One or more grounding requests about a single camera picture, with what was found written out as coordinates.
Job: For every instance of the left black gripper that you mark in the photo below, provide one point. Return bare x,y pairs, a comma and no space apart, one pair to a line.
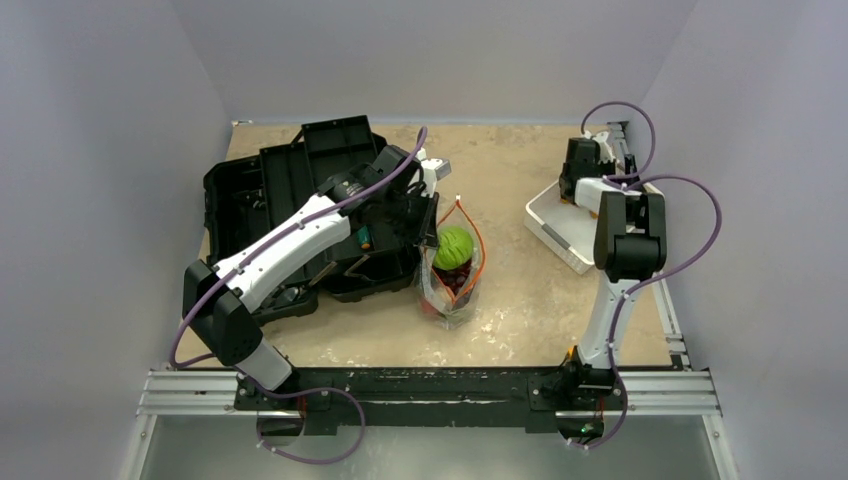
424,231

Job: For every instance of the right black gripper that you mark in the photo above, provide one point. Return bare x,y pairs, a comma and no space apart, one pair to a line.
577,187

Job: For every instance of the green cabbage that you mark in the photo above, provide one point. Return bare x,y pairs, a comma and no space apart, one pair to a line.
456,248

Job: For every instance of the dark red grapes bunch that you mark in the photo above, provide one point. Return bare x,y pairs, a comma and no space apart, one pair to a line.
456,278

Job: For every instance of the clear zip bag orange zipper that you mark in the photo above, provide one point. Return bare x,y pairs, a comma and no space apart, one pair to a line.
460,309

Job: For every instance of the pink peach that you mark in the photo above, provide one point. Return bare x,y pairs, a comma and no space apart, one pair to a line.
433,307

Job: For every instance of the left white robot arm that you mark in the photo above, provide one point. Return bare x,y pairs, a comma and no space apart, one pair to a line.
220,299

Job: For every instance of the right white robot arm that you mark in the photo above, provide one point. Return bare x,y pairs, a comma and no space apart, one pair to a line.
600,344

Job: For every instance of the orange carrot pieces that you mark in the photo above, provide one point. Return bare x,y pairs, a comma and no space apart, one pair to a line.
591,204

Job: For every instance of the white plastic basket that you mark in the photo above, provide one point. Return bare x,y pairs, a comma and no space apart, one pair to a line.
563,228

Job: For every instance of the black toolbox tray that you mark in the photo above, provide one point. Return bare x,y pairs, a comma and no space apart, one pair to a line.
293,171

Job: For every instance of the black plastic toolbox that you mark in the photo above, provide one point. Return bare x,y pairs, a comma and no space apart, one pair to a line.
236,217

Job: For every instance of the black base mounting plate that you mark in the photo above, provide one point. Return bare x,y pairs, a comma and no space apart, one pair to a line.
327,423

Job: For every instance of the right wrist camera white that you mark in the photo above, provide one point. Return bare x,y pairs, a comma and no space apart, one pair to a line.
607,154

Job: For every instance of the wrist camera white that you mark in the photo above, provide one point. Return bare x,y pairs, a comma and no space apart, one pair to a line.
607,154
427,172

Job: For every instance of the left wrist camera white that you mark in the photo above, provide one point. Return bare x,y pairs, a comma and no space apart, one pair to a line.
427,172

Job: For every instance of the green handle screwdriver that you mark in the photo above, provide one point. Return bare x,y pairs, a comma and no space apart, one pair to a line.
364,238

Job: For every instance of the aluminium frame rail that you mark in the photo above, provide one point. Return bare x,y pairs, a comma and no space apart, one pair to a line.
216,392

